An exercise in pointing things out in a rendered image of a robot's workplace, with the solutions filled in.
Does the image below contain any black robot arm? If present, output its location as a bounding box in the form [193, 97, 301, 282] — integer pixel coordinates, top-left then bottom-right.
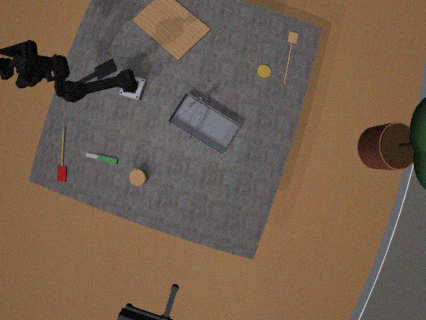
[15, 54, 139, 102]

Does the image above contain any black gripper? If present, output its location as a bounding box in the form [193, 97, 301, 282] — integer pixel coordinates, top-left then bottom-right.
[0, 40, 42, 80]

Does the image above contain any light brown wooden board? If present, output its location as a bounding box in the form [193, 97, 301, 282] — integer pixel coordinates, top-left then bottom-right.
[132, 0, 210, 61]

